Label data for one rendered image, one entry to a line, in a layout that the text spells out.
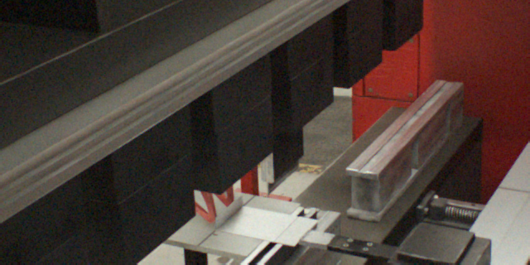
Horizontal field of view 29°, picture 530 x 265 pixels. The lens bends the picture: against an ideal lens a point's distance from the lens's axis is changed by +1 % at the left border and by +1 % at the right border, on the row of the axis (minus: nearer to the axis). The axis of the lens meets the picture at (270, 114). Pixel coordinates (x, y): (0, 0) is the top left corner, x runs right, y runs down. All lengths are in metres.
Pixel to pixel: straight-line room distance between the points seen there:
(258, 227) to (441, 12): 0.87
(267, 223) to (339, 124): 3.03
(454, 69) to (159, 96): 1.61
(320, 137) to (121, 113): 3.78
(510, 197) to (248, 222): 0.42
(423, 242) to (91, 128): 0.84
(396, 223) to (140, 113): 1.18
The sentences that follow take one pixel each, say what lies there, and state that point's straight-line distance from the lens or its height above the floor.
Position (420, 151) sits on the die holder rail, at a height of 0.92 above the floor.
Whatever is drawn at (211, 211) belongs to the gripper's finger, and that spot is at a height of 1.03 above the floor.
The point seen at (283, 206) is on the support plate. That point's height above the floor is 1.00.
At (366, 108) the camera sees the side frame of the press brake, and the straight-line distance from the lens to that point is 2.37.
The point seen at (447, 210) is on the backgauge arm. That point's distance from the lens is 1.90.
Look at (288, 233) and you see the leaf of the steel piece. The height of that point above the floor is 1.00.
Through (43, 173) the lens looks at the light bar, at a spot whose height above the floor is 1.47.
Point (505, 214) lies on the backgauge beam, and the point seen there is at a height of 0.98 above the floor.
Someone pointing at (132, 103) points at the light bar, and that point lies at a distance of 0.67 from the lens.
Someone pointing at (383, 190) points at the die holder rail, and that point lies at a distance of 1.82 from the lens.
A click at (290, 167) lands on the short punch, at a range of 1.49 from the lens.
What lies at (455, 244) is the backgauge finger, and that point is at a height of 1.03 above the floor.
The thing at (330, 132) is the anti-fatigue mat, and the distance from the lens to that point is 4.48.
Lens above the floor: 1.71
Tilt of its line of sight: 21 degrees down
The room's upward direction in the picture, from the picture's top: 2 degrees counter-clockwise
